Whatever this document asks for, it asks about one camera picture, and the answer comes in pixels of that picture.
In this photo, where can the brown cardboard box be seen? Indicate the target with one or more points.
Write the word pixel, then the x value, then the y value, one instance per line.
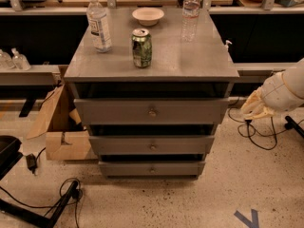
pixel 59 122

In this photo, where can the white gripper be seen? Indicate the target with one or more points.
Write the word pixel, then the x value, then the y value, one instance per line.
pixel 275 94

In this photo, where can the small white pump dispenser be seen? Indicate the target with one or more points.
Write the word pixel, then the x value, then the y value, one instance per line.
pixel 227 44

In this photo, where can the white paper bowl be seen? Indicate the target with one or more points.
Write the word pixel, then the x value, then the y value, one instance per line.
pixel 148 16

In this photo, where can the clear plastic water bottle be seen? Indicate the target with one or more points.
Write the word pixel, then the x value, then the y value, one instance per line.
pixel 190 17

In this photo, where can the sanitizer pump bottle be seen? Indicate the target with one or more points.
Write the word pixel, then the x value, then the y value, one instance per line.
pixel 5 60
pixel 20 60

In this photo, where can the grey wooden drawer cabinet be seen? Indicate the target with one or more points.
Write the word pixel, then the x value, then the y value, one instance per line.
pixel 198 70

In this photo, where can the black power adapter right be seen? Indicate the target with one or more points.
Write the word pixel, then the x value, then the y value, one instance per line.
pixel 248 121

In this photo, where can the labelled clear water bottle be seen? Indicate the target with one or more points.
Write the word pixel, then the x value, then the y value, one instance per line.
pixel 99 28

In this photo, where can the black stand leg right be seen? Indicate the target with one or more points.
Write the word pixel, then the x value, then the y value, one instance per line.
pixel 291 124

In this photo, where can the green soda can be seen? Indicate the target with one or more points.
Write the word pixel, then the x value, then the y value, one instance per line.
pixel 141 47

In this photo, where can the black metal stand leg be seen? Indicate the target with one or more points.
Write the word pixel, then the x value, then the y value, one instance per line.
pixel 70 194

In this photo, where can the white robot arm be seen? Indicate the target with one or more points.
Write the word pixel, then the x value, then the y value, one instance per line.
pixel 282 92

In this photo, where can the grey drawer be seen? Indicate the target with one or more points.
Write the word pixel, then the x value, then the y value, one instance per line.
pixel 151 168
pixel 151 111
pixel 145 145

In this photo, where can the grey top drawer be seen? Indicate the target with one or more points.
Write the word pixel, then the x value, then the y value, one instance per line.
pixel 151 111

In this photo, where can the black power adapter left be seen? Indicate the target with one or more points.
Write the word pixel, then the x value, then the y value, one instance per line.
pixel 31 162

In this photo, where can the grey bottom drawer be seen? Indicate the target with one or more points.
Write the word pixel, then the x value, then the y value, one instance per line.
pixel 151 168

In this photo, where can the black power adapter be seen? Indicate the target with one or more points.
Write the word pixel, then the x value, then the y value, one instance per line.
pixel 31 162
pixel 248 121

